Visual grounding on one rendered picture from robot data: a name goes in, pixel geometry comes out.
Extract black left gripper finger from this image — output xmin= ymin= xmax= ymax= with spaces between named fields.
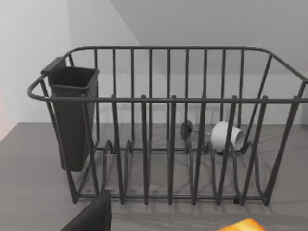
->
xmin=60 ymin=189 xmax=112 ymax=231

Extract white cup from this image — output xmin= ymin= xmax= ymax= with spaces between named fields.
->
xmin=210 ymin=121 xmax=244 ymax=154

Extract orange bread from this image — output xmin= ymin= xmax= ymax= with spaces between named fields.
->
xmin=216 ymin=218 xmax=267 ymax=231

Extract dark grey cutlery holder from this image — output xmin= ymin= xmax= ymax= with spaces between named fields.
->
xmin=40 ymin=56 xmax=100 ymax=172

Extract dark grey wire dish rack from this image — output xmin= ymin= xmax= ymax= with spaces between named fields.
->
xmin=27 ymin=45 xmax=308 ymax=207

